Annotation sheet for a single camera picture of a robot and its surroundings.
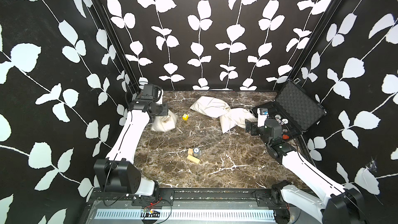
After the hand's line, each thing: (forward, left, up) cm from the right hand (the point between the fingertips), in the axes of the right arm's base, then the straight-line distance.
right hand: (252, 116), depth 83 cm
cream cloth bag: (-8, +46, +5) cm, 47 cm away
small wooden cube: (-14, +34, -16) cm, 40 cm away
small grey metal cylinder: (-15, +31, -13) cm, 36 cm away
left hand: (+2, +48, +5) cm, 48 cm away
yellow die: (+11, +40, -16) cm, 44 cm away
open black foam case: (+12, -32, -10) cm, 36 cm away
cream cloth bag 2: (+15, +22, -10) cm, 28 cm away
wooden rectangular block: (-17, +33, -18) cm, 41 cm away
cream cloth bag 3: (+6, +7, -10) cm, 14 cm away
